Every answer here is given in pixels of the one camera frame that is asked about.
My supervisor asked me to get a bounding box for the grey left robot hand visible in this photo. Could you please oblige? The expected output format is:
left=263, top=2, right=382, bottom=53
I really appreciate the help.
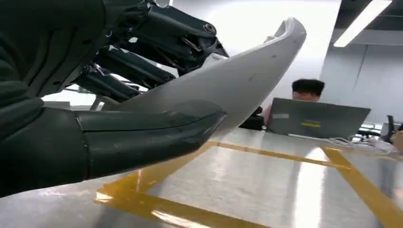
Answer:
left=0, top=0, right=230, bottom=198

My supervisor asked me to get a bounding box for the silver plastic wheel hubcap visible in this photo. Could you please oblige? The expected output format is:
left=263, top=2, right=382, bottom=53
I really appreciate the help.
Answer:
left=102, top=17, right=307, bottom=137

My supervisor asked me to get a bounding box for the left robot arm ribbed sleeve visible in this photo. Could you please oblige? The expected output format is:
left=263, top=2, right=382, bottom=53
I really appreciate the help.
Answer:
left=0, top=31, right=45, bottom=139

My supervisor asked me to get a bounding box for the yellow bench tape strip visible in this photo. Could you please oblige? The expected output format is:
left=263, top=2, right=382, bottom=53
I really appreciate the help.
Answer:
left=94, top=141, right=219, bottom=204
left=215, top=142, right=352, bottom=171
left=320, top=146, right=403, bottom=228
left=94, top=193, right=271, bottom=228

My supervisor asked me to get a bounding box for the black bag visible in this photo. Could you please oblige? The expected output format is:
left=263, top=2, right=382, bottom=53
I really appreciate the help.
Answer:
left=239, top=106, right=266, bottom=131

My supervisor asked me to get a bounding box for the person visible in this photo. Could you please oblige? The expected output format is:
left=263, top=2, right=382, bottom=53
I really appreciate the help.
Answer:
left=263, top=78, right=326, bottom=125

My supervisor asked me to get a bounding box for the grey laptop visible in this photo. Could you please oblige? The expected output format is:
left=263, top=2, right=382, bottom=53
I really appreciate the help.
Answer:
left=267, top=97, right=372, bottom=140

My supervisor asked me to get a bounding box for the long ceiling light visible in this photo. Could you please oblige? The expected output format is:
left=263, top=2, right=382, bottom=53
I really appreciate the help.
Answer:
left=334, top=0, right=393, bottom=48

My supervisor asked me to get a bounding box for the black office chair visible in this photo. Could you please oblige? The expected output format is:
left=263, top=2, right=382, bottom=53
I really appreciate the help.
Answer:
left=385, top=114, right=403, bottom=142

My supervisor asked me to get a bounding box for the cardboard box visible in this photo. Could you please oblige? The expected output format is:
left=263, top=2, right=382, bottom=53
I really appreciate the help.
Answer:
left=393, top=130, right=403, bottom=154

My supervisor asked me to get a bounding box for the white cable bundle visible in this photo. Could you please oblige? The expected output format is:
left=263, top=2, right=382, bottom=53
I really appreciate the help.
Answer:
left=288, top=133, right=394, bottom=155

